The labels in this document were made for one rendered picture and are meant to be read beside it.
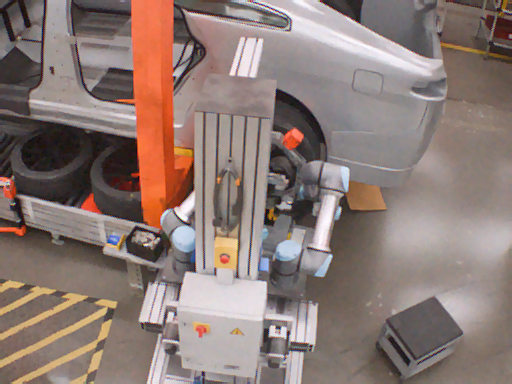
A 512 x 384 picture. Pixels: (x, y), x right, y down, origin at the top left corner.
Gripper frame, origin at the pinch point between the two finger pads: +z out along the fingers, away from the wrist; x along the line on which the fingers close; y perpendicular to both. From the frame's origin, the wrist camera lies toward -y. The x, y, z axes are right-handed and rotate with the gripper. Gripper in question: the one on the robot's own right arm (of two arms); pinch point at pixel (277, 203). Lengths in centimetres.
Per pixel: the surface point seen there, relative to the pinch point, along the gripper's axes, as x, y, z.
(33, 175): -11, -33, 175
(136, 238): 26, -27, 77
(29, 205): 3, -48, 174
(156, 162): 10, 21, 67
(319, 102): -42, 44, -12
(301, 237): -52, -75, -12
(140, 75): 10, 76, 74
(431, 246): -77, -83, -111
